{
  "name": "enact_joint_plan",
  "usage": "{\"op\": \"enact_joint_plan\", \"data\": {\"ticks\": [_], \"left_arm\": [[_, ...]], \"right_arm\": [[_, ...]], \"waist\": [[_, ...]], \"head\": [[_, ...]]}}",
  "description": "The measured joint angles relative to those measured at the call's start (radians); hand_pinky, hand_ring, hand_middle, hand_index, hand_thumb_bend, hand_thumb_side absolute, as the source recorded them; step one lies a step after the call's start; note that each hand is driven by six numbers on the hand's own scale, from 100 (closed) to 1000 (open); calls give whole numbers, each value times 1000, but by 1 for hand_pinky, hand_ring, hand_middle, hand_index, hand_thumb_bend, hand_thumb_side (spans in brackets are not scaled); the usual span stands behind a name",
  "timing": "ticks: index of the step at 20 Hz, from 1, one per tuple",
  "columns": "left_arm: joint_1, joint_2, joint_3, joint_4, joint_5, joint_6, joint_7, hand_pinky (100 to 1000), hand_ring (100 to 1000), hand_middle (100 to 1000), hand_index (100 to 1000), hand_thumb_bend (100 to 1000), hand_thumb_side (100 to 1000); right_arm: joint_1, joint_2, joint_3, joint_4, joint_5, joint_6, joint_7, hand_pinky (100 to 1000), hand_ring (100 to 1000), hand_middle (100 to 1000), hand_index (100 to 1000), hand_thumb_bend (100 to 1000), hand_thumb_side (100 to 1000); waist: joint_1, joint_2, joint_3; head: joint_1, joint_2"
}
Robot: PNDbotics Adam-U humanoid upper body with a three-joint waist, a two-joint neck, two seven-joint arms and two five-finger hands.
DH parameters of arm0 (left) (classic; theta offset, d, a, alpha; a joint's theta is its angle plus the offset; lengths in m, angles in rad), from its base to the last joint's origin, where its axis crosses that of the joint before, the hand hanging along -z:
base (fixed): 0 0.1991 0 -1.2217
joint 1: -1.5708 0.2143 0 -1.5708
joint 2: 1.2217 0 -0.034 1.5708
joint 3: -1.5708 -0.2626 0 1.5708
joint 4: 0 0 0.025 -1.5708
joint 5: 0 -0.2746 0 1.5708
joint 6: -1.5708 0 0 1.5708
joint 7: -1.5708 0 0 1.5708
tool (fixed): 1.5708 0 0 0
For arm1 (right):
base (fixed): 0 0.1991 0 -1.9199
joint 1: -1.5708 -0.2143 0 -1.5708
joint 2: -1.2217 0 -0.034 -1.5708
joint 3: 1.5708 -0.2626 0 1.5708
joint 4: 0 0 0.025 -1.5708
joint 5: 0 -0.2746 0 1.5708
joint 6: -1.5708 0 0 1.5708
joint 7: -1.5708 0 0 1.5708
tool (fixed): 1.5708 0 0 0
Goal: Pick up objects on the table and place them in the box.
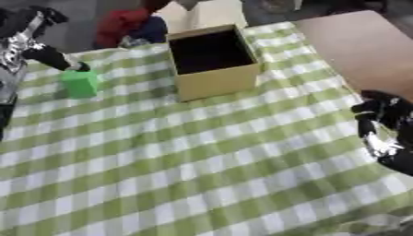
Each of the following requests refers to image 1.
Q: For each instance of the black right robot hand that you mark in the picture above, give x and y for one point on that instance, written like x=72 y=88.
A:
x=388 y=129

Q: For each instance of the red and blue bag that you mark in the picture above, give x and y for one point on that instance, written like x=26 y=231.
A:
x=131 y=27

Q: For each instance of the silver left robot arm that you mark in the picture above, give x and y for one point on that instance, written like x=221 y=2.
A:
x=10 y=76

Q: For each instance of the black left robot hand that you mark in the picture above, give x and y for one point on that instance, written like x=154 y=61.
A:
x=47 y=55

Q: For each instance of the green cube block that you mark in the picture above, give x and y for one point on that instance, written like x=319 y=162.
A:
x=80 y=83

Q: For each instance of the tan cardboard box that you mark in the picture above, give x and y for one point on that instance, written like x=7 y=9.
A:
x=212 y=60

